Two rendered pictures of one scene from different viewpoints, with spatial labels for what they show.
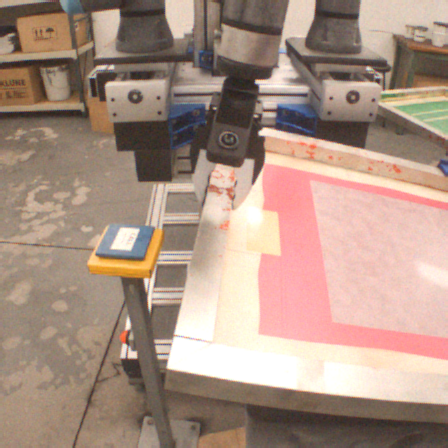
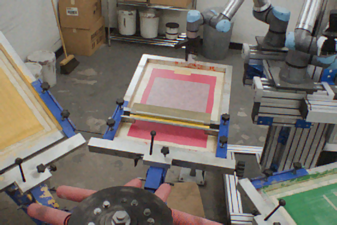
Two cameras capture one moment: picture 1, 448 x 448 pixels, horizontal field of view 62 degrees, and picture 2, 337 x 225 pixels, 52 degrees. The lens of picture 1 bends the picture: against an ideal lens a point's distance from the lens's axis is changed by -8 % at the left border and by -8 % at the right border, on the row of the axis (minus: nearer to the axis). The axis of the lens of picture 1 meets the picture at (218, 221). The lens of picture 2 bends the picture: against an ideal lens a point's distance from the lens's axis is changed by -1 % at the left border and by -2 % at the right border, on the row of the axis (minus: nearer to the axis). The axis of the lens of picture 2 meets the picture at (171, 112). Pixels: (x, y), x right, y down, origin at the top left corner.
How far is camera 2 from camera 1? 2.19 m
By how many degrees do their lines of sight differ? 73
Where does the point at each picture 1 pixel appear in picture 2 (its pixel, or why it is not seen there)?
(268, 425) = not seen: hidden behind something
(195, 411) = (209, 184)
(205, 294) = (157, 58)
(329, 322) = (155, 76)
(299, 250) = (176, 76)
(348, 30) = (284, 68)
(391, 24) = not seen: outside the picture
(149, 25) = (268, 34)
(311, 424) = not seen: hidden behind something
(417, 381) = (137, 77)
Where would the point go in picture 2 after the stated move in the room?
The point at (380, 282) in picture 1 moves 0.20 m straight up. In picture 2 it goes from (166, 86) to (168, 56)
